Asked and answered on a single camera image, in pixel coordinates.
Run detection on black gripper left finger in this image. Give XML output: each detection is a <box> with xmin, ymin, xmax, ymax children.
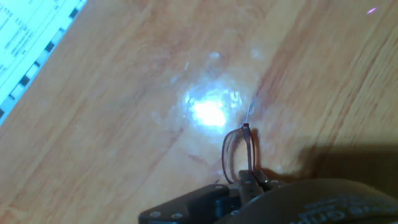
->
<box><xmin>138</xmin><ymin>169</ymin><xmax>265</xmax><ymax>224</ymax></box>

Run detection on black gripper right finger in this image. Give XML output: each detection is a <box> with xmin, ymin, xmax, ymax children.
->
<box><xmin>253</xmin><ymin>170</ymin><xmax>287</xmax><ymax>191</ymax></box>

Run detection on brown frame glasses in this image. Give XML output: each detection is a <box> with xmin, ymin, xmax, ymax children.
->
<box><xmin>221</xmin><ymin>123</ymin><xmax>261</xmax><ymax>184</ymax></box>

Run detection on wooden board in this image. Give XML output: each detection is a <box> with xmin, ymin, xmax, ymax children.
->
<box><xmin>0</xmin><ymin>0</ymin><xmax>398</xmax><ymax>224</ymax></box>

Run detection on printed paper sheet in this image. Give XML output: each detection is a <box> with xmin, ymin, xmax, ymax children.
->
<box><xmin>0</xmin><ymin>0</ymin><xmax>86</xmax><ymax>97</ymax></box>

